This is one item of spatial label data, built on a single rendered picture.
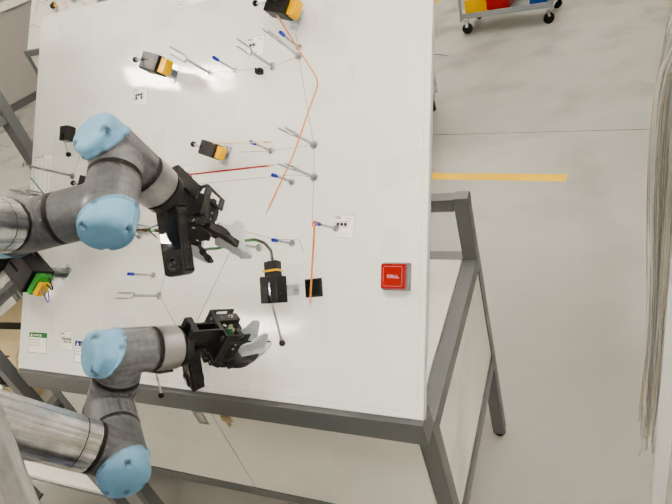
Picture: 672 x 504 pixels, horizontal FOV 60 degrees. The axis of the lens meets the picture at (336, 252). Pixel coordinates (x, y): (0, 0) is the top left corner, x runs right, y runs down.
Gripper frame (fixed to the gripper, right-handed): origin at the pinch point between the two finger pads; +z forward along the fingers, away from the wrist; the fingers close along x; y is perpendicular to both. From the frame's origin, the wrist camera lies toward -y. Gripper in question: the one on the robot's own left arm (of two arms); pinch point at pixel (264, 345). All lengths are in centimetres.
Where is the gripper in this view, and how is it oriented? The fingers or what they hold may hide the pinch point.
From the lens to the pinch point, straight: 117.8
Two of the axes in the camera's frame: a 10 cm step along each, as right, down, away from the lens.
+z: 7.1, 0.3, 7.1
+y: 4.5, -7.9, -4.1
